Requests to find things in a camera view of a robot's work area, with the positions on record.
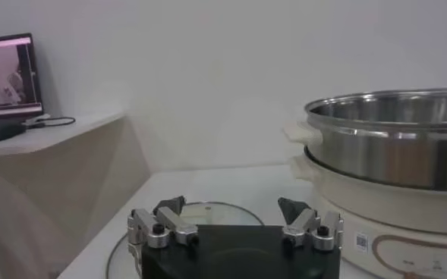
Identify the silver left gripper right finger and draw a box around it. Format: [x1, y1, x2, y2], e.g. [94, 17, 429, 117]
[278, 196, 345, 253]

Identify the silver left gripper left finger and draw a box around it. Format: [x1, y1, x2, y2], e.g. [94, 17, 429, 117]
[127, 195, 200, 250]

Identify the round glass pot lid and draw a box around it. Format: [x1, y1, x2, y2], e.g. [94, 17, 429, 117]
[105, 200, 265, 279]

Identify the stainless steel steamer basket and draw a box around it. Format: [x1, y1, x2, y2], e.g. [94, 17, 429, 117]
[283, 87, 447, 193]

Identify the cream electric pot base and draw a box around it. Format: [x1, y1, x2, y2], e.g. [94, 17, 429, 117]
[289, 151, 447, 279]

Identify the white side desk with mouse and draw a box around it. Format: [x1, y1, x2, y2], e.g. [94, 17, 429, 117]
[0, 111, 127, 158]

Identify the black laptop with pink screen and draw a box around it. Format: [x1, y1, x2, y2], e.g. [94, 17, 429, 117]
[0, 33, 45, 121]

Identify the thin black looped cable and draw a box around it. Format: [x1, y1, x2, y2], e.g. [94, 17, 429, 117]
[36, 115, 77, 128]

